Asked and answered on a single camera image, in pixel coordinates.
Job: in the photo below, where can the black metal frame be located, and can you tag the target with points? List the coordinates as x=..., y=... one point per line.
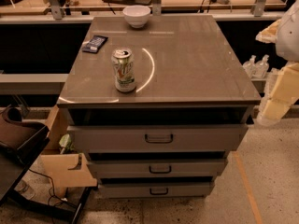
x=70, y=216

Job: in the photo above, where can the cardboard piece on floor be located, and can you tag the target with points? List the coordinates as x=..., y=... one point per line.
x=67, y=171

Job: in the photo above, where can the brown chair seat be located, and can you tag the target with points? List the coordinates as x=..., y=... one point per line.
x=21, y=140

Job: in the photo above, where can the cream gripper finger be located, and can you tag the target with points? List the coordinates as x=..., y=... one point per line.
x=281, y=91
x=270, y=33

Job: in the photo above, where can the green 7up soda can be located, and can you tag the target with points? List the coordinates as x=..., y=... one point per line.
x=123, y=65

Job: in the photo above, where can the top grey drawer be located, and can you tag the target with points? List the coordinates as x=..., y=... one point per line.
x=147, y=139

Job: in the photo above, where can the clear plastic bottle right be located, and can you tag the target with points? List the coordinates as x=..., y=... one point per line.
x=261, y=67

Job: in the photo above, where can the dark blue snack packet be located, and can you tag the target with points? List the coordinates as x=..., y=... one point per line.
x=95, y=44

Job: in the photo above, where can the white ceramic bowl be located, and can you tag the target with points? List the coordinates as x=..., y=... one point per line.
x=136, y=16

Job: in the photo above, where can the grey drawer cabinet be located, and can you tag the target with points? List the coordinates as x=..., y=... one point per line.
x=186, y=74

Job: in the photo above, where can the bottom grey drawer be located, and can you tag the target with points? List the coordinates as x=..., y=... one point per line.
x=156, y=190

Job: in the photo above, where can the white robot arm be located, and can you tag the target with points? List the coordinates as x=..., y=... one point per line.
x=287, y=45

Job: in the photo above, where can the grey drawer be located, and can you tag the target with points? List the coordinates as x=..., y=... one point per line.
x=147, y=139
x=156, y=168
x=156, y=190

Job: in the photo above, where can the middle grey drawer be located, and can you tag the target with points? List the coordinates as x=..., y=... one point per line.
x=156, y=168

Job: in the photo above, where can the clear plastic bottle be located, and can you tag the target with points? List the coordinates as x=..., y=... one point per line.
x=249, y=66
x=261, y=67

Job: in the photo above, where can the clear plastic bottle left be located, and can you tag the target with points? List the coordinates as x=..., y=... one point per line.
x=249, y=66

